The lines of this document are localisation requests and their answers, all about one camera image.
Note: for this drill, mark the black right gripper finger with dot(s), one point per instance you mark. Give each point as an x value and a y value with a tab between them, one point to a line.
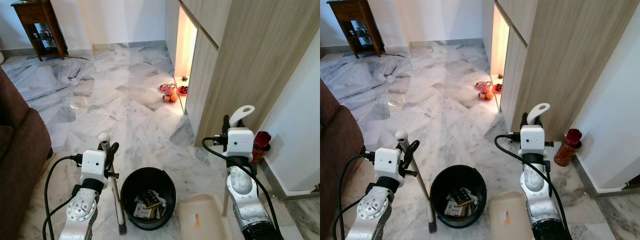
524	121
537	122
240	125
226	124

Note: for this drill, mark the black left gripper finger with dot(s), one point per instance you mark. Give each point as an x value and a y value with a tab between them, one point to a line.
113	149
411	149

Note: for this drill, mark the beige hand brush dark bristles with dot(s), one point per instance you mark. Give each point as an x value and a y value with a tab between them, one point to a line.
425	187
119	210

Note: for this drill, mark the black round trash bin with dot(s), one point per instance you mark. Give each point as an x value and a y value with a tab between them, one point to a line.
442	182
132	182

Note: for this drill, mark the red cylindrical container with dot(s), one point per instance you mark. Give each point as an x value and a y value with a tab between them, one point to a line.
260	150
565	152

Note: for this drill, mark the small red bowl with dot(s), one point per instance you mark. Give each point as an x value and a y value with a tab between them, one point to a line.
183	90
497	88

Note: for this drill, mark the small brown box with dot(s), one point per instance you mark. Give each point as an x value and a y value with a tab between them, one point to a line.
151	200
462	196

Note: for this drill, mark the red plate with oranges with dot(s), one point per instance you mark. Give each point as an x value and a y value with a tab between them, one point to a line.
170	94
484	92

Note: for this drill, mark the white printed packet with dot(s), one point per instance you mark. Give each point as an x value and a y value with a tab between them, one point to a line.
142	212
452	209

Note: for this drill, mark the light wood tall cabinet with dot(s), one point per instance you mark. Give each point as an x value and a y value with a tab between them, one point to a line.
565	60
250	60

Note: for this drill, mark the dark brown fabric sofa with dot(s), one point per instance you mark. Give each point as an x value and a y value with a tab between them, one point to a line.
20	165
337	150

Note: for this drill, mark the dark wooden side table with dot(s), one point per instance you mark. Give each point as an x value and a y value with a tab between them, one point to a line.
352	10
35	12

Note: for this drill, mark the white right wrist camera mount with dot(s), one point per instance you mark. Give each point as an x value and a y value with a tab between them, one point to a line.
240	142
532	140

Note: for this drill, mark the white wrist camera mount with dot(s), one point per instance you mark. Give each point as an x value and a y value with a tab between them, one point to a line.
240	142
93	164
387	162
532	140

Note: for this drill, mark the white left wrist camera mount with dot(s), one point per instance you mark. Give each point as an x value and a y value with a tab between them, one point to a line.
387	162
93	164

